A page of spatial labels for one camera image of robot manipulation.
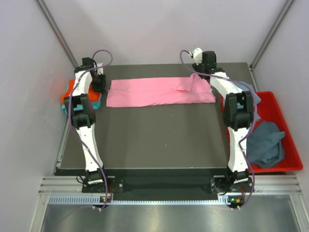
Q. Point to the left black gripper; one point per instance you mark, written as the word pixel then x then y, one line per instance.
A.
pixel 102 87

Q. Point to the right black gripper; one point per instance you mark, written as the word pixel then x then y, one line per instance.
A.
pixel 197 68

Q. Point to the pink t shirt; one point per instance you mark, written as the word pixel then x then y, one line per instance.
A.
pixel 141 92

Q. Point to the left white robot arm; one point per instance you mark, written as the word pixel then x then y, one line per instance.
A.
pixel 89 77

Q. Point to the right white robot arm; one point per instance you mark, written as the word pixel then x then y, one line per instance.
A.
pixel 238 114

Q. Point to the folded orange t shirt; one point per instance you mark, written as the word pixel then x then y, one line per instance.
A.
pixel 94 96

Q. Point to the folded teal t shirt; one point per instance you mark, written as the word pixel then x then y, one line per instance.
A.
pixel 95 104

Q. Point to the grey-blue t shirt upper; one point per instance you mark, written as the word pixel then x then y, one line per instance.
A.
pixel 247 87

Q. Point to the grey-blue t shirt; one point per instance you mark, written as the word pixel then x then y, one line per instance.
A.
pixel 264 147
pixel 247 87

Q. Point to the red plastic bin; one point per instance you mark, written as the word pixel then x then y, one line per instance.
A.
pixel 268 110

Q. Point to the grey-blue t shirt lower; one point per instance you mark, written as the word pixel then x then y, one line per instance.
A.
pixel 264 147

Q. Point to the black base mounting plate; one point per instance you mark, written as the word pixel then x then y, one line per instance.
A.
pixel 161 184

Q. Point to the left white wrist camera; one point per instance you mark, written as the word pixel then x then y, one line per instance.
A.
pixel 100 69

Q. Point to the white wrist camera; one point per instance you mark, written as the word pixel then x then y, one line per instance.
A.
pixel 197 55
pixel 100 69

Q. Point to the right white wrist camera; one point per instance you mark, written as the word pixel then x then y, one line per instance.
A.
pixel 197 55

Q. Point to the left aluminium frame post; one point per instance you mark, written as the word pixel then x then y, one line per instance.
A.
pixel 56 31

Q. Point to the aluminium frame post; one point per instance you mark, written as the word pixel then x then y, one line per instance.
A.
pixel 56 31
pixel 274 28

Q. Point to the right aluminium frame post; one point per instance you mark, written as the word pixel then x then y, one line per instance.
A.
pixel 274 28

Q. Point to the grey slotted cable duct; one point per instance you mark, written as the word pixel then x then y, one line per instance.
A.
pixel 100 200

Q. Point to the front aluminium frame rail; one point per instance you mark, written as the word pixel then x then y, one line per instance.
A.
pixel 264 184

